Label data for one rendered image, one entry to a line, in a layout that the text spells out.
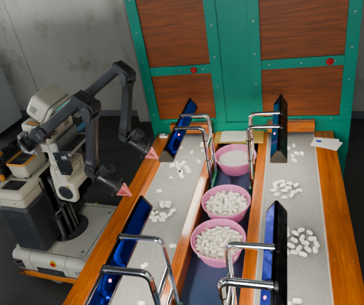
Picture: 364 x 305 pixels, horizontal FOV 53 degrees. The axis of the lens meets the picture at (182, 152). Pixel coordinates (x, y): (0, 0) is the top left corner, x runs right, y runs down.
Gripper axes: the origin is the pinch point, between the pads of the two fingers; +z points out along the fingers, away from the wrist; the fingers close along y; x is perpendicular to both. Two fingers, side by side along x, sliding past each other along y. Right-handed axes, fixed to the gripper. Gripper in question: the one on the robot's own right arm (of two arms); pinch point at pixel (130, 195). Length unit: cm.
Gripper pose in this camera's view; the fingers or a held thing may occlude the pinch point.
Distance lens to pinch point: 202.5
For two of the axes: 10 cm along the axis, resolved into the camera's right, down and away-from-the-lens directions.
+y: 2.2, -5.5, 8.1
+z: 8.3, 5.4, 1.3
